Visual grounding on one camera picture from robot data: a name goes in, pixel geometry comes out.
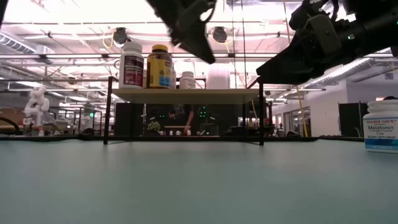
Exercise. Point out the white bottle red label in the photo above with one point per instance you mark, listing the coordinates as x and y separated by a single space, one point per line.
131 68

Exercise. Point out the white robot figure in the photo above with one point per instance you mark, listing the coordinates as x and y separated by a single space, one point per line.
36 102

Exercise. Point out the gray ceiling air duct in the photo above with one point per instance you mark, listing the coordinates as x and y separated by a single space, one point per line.
18 45

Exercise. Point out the person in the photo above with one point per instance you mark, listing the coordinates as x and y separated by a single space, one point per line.
183 115
391 98

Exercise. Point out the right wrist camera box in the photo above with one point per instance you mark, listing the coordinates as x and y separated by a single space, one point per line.
323 34

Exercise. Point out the large plain white bottle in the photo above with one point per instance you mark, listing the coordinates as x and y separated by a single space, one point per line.
218 77

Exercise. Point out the green table mat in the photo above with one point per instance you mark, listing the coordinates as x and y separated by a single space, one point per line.
155 186

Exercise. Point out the black metal shelf frame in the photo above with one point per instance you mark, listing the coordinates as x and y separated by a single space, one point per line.
107 118

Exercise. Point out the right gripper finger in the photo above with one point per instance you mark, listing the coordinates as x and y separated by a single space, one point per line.
286 68

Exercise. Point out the green potted plant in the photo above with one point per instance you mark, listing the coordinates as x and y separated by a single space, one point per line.
154 126

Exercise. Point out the wooden shelf board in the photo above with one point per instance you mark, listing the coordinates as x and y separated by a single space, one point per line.
186 96

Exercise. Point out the yellow fish oil bottle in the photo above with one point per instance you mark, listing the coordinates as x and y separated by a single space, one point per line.
159 68

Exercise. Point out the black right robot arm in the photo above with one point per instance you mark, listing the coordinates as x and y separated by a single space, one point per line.
382 31

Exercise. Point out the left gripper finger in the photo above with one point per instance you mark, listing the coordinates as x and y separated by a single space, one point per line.
194 40

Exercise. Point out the white Trader Joe's melatonin bottle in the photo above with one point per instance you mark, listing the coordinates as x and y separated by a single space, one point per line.
381 130
187 81

